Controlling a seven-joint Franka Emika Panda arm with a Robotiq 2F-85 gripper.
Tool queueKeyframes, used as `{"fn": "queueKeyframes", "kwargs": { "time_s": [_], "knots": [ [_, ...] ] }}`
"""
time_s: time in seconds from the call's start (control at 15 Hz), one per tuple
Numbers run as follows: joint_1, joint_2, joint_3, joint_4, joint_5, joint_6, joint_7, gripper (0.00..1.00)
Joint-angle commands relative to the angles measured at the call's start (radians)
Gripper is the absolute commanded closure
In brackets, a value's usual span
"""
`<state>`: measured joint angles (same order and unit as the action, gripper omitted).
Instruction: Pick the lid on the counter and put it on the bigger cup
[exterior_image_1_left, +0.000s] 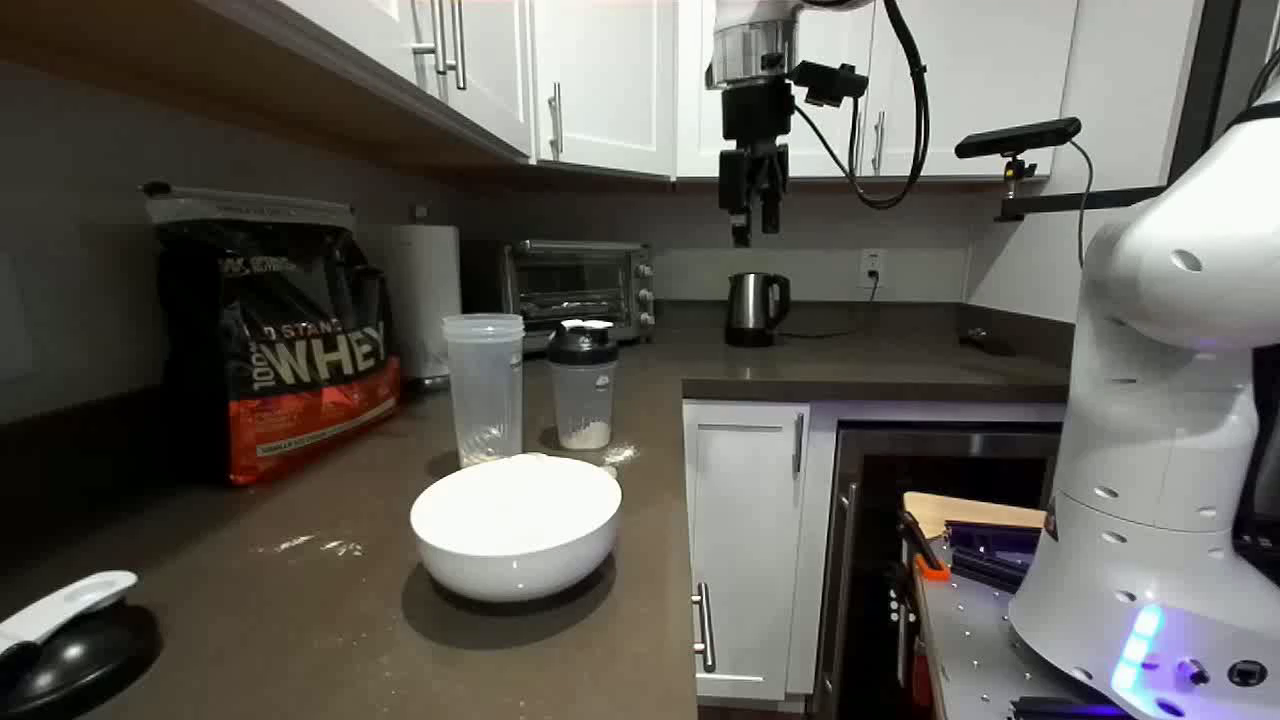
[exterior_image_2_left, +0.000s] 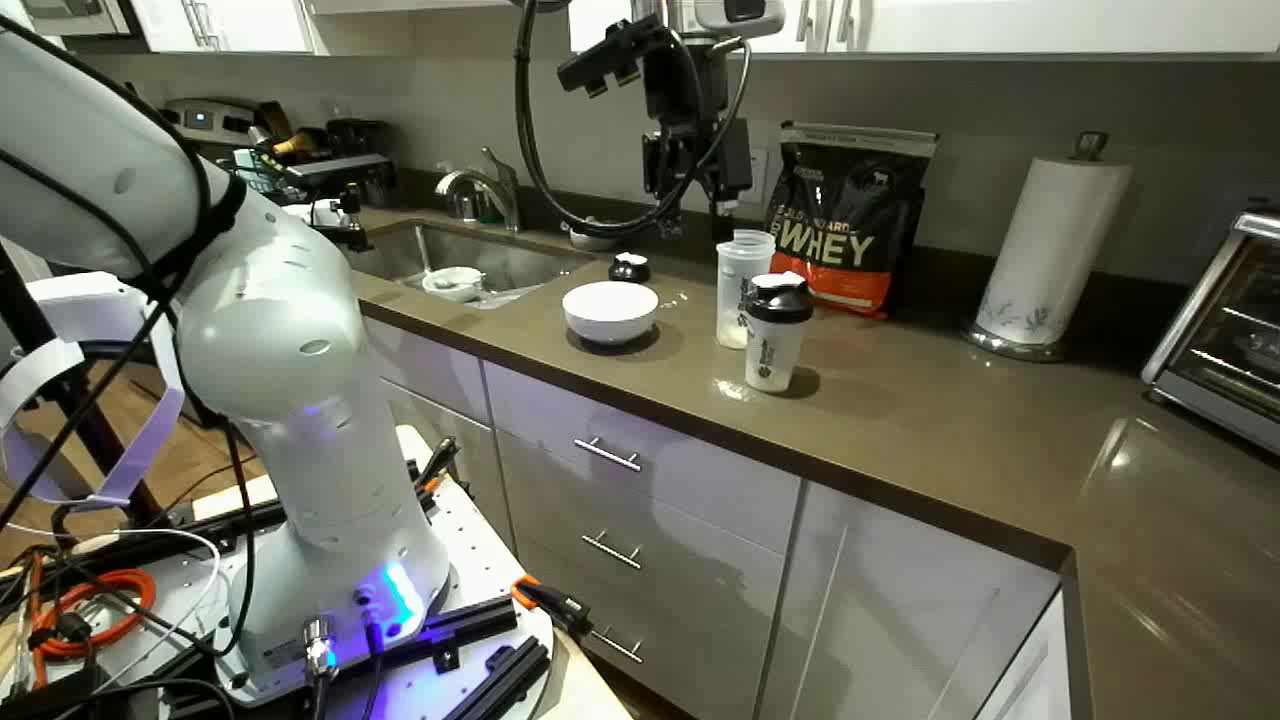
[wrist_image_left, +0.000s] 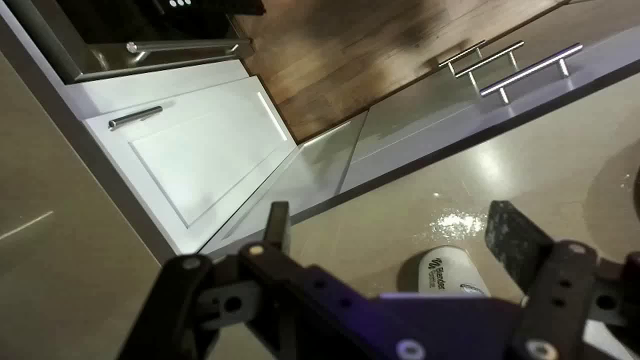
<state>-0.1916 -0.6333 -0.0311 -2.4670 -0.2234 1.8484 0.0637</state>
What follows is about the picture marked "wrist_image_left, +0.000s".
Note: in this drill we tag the white panelled cabinet door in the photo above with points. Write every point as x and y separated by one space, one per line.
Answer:
200 153

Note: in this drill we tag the plain white cabinet door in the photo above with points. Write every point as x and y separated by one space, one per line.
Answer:
301 180

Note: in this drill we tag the built-in steel oven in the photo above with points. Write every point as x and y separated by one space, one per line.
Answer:
120 20

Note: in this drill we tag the white drawer cabinet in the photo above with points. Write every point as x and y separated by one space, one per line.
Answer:
427 120

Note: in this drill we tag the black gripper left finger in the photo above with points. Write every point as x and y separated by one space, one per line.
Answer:
276 227

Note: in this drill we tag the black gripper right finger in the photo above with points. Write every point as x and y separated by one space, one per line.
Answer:
513 236

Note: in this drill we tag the small shaker cup black lid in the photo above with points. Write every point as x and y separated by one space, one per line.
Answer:
440 266

